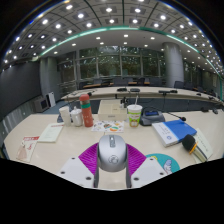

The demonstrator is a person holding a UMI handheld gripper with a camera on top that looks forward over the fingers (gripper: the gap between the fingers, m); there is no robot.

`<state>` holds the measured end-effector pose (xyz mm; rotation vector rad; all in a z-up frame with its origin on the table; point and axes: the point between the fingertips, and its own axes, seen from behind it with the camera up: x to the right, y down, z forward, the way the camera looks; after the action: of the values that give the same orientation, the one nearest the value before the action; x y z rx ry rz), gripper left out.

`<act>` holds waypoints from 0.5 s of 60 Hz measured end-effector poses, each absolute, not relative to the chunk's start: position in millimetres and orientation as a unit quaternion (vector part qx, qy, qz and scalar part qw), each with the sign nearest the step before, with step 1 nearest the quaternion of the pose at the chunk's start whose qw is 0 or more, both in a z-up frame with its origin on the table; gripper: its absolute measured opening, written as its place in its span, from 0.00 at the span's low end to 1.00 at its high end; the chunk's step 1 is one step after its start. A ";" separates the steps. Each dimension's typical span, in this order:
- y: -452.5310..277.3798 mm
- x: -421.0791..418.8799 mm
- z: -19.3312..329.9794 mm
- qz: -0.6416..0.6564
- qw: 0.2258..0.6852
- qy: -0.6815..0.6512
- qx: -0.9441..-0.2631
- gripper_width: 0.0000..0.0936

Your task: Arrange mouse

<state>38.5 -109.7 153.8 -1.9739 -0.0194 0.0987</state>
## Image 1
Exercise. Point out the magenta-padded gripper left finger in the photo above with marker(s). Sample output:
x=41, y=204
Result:
x=88, y=158

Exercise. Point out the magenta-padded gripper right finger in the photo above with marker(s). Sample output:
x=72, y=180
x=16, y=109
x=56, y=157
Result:
x=136, y=159

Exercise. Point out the silver computer mouse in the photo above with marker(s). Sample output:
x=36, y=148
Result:
x=112, y=153

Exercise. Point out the round teal cartoon mouse pad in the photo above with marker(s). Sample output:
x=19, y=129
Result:
x=165, y=163

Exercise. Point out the colourful printed leaflet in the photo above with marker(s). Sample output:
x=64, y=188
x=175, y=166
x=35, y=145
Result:
x=108, y=127

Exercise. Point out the white lidded mug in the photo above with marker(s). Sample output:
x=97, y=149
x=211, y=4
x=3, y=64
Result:
x=77, y=117

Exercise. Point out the green printed paper cup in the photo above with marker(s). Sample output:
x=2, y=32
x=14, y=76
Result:
x=134, y=116

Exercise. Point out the dark conference microphone console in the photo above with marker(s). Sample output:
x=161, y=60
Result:
x=151, y=118

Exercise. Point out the white booklet with green edge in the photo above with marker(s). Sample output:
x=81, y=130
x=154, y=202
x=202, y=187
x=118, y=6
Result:
x=50, y=132

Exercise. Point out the red bottle with green band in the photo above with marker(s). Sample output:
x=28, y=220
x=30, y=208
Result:
x=86, y=111

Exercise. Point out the blue and white book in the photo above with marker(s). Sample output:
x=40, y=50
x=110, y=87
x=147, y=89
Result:
x=176, y=130

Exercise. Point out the beige cardboard box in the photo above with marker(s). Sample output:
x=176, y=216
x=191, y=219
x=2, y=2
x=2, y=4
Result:
x=111, y=111

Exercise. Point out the red and white leaflet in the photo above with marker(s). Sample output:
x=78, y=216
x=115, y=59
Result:
x=27, y=148

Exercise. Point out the black gooseneck microphone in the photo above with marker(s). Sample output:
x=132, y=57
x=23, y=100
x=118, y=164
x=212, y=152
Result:
x=182, y=118

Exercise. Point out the white paper booklet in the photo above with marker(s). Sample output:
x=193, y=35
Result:
x=204, y=140

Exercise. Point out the dark office chairs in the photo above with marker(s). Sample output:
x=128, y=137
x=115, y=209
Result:
x=120, y=81

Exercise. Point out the ceiling lights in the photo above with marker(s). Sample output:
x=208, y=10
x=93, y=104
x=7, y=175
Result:
x=80, y=15

